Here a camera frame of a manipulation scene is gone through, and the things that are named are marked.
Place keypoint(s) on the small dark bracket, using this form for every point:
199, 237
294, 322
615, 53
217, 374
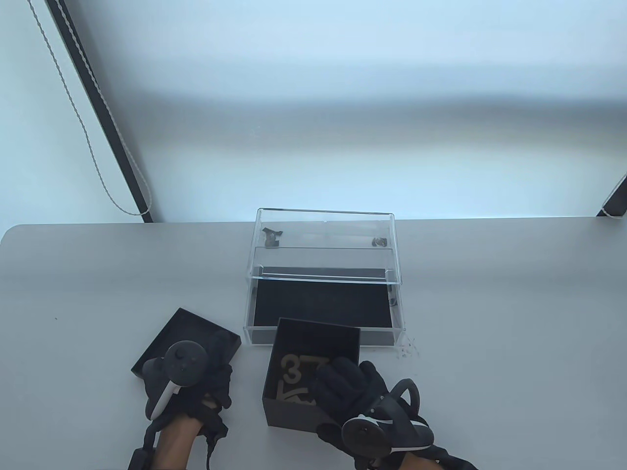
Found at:
272, 237

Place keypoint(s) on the black box lid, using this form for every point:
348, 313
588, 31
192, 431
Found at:
181, 328

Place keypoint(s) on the dark left hand controller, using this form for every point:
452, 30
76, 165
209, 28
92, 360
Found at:
183, 364

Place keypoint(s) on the dark hand controller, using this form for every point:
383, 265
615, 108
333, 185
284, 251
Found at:
183, 364
367, 433

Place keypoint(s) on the small dark knob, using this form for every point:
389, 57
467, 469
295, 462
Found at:
379, 241

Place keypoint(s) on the black left wrist camera unit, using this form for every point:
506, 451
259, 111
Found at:
139, 460

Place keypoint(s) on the person's right hand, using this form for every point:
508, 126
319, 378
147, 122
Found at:
352, 387

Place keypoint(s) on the clear acrylic drawer case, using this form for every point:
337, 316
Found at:
323, 225

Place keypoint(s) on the dark right hand controller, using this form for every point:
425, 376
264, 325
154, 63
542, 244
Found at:
367, 433

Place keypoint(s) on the person's left forearm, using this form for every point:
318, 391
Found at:
179, 445

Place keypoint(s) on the black box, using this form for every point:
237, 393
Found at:
289, 416

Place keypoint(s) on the person's left hand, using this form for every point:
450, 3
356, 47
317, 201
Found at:
215, 377

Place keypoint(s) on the black felt drawer liner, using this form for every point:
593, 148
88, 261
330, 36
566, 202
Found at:
318, 298

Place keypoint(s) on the pile of wooden number blocks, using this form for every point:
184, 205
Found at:
294, 369

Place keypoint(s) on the clear acrylic drawer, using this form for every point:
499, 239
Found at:
382, 338

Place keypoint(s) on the person's right forearm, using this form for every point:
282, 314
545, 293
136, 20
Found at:
431, 462

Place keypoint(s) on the black window frame bar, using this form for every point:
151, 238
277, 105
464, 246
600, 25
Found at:
105, 105

